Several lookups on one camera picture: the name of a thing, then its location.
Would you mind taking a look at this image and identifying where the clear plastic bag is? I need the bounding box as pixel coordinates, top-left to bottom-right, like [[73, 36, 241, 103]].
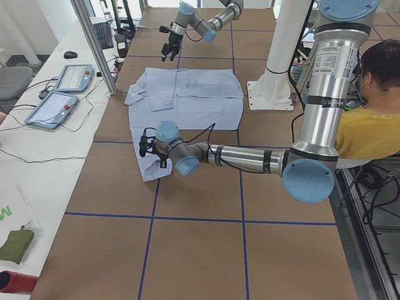
[[0, 184, 44, 266]]

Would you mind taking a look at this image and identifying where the near blue teach pendant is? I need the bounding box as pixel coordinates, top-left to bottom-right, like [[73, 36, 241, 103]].
[[24, 91, 78, 129]]

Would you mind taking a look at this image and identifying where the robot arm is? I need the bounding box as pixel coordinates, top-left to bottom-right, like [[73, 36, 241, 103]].
[[159, 0, 244, 61], [139, 1, 379, 203]]

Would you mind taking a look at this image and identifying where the black handheld device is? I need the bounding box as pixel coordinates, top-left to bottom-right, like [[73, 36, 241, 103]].
[[114, 34, 129, 58]]

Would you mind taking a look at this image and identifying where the white camera stand pedestal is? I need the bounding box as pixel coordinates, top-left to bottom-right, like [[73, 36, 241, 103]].
[[247, 0, 313, 111]]

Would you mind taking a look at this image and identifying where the light blue striped shirt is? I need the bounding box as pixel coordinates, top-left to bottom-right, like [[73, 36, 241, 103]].
[[123, 67, 244, 183]]

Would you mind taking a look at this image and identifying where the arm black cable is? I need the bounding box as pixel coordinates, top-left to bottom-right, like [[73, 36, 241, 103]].
[[184, 122, 301, 173]]

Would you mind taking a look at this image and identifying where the green folded cloth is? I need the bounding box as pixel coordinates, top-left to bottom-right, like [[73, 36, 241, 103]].
[[1, 229, 34, 264]]

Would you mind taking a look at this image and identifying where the aluminium frame post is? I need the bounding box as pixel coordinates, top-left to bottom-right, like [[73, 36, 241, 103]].
[[70, 0, 117, 96]]

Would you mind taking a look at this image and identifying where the black computer mouse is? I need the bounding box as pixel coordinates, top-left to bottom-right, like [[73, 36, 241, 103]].
[[63, 51, 78, 59]]

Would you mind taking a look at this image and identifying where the far blue teach pendant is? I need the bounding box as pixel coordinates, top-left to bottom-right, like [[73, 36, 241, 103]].
[[54, 64, 94, 93]]

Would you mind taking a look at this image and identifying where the blue teach pendant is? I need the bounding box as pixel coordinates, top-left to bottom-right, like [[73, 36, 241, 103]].
[[24, 91, 78, 129], [54, 64, 94, 93]]

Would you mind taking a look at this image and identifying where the red cylinder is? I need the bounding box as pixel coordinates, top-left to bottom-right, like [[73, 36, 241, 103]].
[[1, 271, 38, 295]]

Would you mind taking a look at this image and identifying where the black keyboard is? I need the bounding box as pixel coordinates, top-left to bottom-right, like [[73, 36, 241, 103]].
[[92, 22, 114, 49]]

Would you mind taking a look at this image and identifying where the person in yellow shirt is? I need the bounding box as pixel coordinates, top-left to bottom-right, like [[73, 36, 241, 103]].
[[334, 39, 400, 169]]

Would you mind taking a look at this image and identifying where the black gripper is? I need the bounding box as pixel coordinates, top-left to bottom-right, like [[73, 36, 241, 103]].
[[139, 127, 168, 169], [159, 22, 184, 62]]

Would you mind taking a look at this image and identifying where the brown paper table cover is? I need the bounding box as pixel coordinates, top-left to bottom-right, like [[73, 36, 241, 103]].
[[32, 8, 357, 299]]

